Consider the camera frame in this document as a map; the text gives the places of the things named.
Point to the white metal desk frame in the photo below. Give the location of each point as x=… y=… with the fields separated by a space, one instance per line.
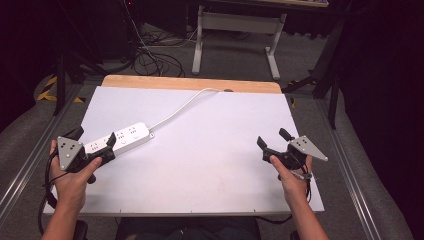
x=236 y=23

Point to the wooden table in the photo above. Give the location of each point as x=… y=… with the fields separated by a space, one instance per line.
x=186 y=83

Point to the person's right hand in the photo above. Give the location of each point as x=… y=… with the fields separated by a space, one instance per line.
x=293 y=183

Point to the person's left hand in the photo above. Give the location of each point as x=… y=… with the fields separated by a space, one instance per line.
x=70 y=188

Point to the black metal stand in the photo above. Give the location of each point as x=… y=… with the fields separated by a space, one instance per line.
x=328 y=80
x=66 y=70

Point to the white table board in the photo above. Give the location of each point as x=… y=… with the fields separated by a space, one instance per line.
x=206 y=160

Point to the aluminium rail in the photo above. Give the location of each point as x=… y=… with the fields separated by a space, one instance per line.
x=30 y=166
x=350 y=173

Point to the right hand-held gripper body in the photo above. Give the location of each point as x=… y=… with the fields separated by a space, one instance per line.
x=305 y=146

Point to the person's legs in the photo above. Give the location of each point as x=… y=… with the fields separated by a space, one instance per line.
x=186 y=230

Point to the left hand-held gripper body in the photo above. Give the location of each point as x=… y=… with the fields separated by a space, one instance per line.
x=70 y=151

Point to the white power strip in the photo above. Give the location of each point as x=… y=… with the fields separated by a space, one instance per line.
x=128 y=136

